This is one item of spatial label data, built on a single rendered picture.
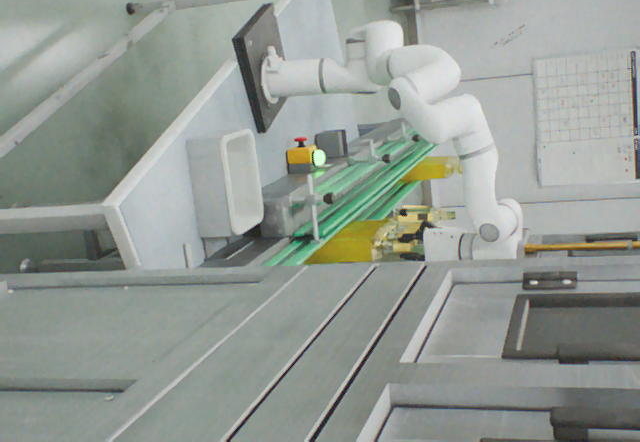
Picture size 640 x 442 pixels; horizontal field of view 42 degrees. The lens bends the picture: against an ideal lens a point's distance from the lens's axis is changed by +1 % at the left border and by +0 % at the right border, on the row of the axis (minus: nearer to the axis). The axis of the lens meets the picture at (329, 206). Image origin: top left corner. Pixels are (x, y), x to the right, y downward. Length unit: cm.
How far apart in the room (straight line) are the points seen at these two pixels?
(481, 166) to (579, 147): 604
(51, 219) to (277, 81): 75
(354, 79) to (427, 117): 38
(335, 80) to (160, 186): 63
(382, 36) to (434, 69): 20
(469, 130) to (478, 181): 11
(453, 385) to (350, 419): 9
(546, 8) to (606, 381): 720
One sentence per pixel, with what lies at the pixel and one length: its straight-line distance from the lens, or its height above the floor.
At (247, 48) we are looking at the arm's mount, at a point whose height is 78.
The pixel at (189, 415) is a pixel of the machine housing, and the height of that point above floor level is 128.
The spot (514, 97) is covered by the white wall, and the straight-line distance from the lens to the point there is 785.
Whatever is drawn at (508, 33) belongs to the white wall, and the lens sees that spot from 783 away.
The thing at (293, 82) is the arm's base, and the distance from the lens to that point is 218.
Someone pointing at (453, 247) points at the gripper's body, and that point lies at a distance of 196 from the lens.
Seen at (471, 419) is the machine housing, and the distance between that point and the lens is 66.
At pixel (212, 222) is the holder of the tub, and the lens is 185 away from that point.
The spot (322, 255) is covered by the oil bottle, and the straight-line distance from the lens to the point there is 207.
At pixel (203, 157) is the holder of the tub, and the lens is 182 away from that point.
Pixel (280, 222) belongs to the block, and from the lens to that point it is 199.
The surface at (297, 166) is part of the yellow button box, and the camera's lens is 238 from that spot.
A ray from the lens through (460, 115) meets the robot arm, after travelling 181.
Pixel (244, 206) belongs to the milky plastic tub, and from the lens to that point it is 198.
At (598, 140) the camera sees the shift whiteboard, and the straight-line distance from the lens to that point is 786.
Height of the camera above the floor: 160
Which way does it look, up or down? 18 degrees down
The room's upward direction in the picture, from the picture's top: 87 degrees clockwise
